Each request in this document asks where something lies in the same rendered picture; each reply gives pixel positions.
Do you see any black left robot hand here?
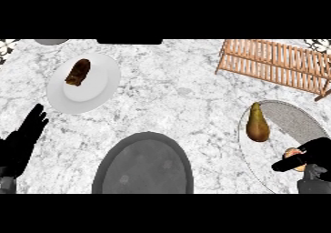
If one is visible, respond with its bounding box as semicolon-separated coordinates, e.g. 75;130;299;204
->
0;103;51;180

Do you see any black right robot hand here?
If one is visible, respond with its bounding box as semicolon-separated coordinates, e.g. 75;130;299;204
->
271;137;331;184

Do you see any tan cupcake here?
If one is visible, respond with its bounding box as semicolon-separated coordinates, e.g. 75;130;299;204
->
283;147;309;173

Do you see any grey oval placemat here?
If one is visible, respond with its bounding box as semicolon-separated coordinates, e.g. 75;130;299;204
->
237;99;331;195

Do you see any wooden tiered shelf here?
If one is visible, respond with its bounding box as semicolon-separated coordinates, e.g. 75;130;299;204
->
215;39;331;102

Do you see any brown pear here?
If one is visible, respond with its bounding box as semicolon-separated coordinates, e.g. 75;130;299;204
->
246;102;272;143

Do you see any white round plate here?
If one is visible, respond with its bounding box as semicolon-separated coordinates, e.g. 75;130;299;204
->
47;52;123;115

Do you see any dark brown bread piece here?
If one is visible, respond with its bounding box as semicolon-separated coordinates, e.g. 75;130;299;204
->
64;58;92;87

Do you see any dark grey oval tray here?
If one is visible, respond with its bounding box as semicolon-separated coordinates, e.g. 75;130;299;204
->
91;131;196;195

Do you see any grey round dish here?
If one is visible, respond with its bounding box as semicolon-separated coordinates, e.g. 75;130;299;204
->
35;38;70;46

